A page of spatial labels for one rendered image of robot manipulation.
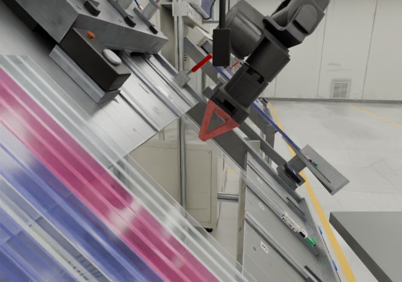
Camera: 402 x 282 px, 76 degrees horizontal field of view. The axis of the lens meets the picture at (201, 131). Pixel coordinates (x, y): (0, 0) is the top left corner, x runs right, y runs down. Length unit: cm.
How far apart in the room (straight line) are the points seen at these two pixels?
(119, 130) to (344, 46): 825
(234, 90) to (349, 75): 812
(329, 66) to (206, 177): 709
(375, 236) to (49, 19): 91
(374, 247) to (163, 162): 115
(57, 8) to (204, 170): 132
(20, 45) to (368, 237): 89
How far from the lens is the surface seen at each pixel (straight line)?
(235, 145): 68
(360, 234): 92
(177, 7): 146
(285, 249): 46
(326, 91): 839
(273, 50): 43
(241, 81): 43
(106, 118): 32
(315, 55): 826
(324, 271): 55
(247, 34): 42
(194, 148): 153
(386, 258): 86
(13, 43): 35
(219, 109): 44
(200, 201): 167
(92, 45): 34
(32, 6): 40
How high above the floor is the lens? 107
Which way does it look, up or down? 15 degrees down
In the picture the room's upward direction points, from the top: straight up
